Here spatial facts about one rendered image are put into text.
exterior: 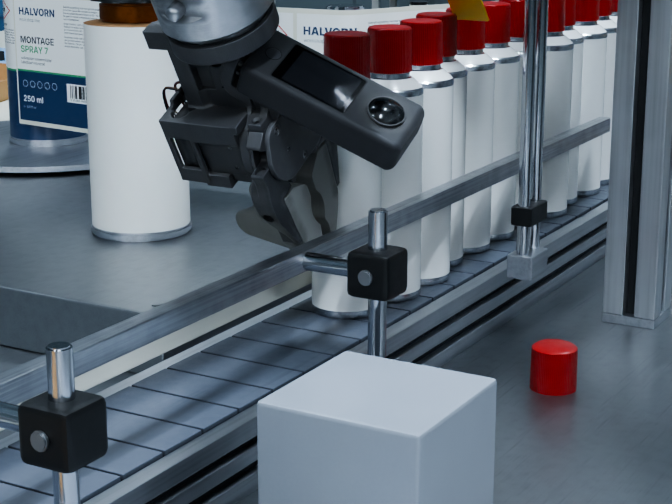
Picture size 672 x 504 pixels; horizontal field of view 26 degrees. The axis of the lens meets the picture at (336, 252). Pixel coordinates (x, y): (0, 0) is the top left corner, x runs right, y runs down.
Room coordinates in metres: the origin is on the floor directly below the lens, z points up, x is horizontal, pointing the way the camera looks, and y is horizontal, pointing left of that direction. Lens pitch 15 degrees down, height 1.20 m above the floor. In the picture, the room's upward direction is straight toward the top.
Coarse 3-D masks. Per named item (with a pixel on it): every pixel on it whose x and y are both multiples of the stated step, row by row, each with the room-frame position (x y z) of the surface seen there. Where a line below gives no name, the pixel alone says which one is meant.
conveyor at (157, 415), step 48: (432, 288) 1.09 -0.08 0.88; (240, 336) 0.97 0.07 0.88; (288, 336) 0.97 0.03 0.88; (336, 336) 0.97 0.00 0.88; (144, 384) 0.87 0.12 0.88; (192, 384) 0.87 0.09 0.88; (240, 384) 0.87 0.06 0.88; (144, 432) 0.79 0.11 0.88; (192, 432) 0.79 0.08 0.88; (0, 480) 0.73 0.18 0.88; (48, 480) 0.73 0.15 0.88; (96, 480) 0.73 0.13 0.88
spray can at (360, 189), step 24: (336, 48) 1.02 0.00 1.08; (360, 48) 1.02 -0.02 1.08; (360, 72) 1.02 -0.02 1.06; (360, 168) 1.01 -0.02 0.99; (360, 192) 1.01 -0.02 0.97; (360, 216) 1.01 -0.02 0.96; (312, 288) 1.03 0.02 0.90; (336, 288) 1.01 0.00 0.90; (336, 312) 1.01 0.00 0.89; (360, 312) 1.01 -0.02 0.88
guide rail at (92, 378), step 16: (304, 272) 1.04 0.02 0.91; (272, 288) 1.00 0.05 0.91; (288, 288) 1.02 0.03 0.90; (240, 304) 0.97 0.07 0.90; (256, 304) 0.99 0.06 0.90; (208, 320) 0.93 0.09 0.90; (224, 320) 0.95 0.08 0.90; (176, 336) 0.90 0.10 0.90; (192, 336) 0.92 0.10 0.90; (144, 352) 0.87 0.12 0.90; (160, 352) 0.89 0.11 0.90; (96, 368) 0.83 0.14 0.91; (112, 368) 0.84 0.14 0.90; (128, 368) 0.86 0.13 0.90; (80, 384) 0.82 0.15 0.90; (96, 384) 0.83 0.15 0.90
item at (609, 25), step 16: (608, 0) 1.47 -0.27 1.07; (608, 16) 1.48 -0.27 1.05; (608, 32) 1.46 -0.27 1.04; (608, 48) 1.46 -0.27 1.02; (608, 64) 1.46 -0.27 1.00; (608, 80) 1.46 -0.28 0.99; (608, 96) 1.46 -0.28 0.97; (608, 112) 1.46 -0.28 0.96; (608, 144) 1.47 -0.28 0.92; (608, 160) 1.47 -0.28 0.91; (608, 176) 1.47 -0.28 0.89
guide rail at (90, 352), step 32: (576, 128) 1.34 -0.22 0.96; (608, 128) 1.39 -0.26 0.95; (512, 160) 1.19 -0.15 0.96; (544, 160) 1.25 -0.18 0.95; (448, 192) 1.08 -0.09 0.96; (352, 224) 0.97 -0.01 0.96; (288, 256) 0.88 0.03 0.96; (224, 288) 0.82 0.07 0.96; (256, 288) 0.85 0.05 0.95; (128, 320) 0.75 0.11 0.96; (160, 320) 0.76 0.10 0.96; (192, 320) 0.79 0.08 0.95; (96, 352) 0.71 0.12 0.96; (128, 352) 0.74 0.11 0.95; (0, 384) 0.65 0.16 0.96; (32, 384) 0.67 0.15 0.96
